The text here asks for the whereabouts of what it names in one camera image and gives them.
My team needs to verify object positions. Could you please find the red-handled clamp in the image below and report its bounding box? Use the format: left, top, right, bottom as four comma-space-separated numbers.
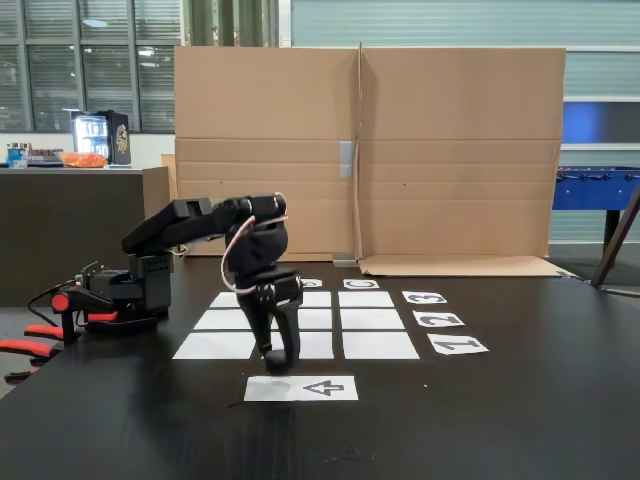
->
0, 323, 64, 384

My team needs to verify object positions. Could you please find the brown wooden easel leg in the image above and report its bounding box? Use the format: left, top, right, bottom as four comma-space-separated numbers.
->
589, 185, 640, 290

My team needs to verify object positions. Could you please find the grey tape strip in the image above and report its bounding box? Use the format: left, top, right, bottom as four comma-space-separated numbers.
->
339, 140, 356, 177

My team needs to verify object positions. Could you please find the large brown cardboard panel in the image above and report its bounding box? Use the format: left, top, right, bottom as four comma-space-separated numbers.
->
173, 45, 362, 264
357, 42, 576, 278

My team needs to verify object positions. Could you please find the black power cable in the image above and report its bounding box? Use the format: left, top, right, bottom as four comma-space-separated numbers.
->
27, 282, 76, 322

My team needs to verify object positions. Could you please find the red white servo cable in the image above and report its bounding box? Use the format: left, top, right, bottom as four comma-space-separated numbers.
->
220, 214, 289, 294

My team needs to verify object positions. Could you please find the black mini fridge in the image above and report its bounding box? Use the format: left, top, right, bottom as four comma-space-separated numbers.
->
71, 109, 132, 167

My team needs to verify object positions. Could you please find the black clamp with red knob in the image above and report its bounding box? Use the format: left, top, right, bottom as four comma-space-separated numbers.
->
49, 287, 121, 346

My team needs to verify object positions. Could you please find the paper label number 2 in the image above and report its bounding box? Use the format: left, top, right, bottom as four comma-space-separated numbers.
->
412, 310, 466, 329

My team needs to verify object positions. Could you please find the green controller board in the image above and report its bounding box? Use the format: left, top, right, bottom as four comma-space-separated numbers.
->
73, 260, 104, 289

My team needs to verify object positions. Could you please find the black cylindrical token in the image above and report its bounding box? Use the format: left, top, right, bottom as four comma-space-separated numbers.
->
263, 349, 294, 376

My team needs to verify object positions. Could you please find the blue foosball table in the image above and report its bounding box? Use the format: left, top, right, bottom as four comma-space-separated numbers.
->
552, 166, 640, 246

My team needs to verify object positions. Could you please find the dark brown counter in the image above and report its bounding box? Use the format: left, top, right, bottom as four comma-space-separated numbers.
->
0, 166, 174, 307

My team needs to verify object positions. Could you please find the small brown cardboard sheet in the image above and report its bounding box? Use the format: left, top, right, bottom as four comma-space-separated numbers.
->
142, 166, 172, 224

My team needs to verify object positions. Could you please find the paper label number 3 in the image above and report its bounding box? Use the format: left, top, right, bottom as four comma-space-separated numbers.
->
402, 290, 449, 305

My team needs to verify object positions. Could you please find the blue container with bottles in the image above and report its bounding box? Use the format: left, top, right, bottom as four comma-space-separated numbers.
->
5, 142, 30, 170

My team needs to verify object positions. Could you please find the orange snack bag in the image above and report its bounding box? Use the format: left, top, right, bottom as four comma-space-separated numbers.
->
55, 151, 109, 169

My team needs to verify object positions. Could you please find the white arrow paper sheet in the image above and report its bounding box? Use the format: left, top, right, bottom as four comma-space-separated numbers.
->
243, 375, 360, 403

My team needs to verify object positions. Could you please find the paper label number 1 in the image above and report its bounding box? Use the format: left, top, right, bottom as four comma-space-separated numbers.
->
427, 335, 490, 357

